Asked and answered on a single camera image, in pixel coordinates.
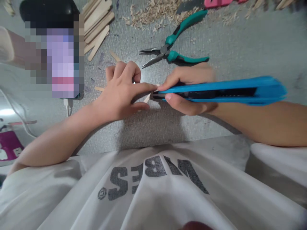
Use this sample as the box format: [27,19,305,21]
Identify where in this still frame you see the person's left hand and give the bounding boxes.
[94,61,158,121]

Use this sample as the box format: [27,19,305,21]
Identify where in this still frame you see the person's right hand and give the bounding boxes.
[157,63,219,116]

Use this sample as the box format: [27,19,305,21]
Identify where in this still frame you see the small wooden stick piece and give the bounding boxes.
[138,83,161,112]

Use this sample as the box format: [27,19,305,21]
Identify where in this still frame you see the blue utility knife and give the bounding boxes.
[152,76,288,106]

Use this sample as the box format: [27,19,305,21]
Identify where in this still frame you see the phone with dark case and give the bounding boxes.
[51,14,85,100]

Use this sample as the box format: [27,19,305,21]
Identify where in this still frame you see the pile of wood shavings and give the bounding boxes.
[122,0,192,31]

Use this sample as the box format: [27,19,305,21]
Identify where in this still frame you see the pile of wooden craft sticks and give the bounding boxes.
[81,0,116,62]

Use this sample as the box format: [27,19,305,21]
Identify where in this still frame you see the pink plastic object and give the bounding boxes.
[204,0,233,9]

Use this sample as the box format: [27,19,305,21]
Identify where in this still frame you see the pinkish flat stick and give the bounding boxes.
[8,120,38,126]

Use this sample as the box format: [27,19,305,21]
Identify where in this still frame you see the person's body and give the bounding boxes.
[0,140,307,230]

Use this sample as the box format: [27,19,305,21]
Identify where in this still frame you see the black rounded object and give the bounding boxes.
[19,0,81,25]

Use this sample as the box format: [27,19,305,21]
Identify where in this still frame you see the bundle of pointed wooden sticks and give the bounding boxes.
[274,0,296,11]

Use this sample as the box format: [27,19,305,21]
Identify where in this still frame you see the beige brown block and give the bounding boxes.
[0,26,27,65]

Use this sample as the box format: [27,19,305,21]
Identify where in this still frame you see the magenta white power strip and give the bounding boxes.
[0,124,25,161]

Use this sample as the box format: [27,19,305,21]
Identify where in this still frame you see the teal handled needle-nose pliers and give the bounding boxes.
[139,9,210,69]

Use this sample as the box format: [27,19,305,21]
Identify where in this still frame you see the white charging cable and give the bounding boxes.
[0,88,73,140]

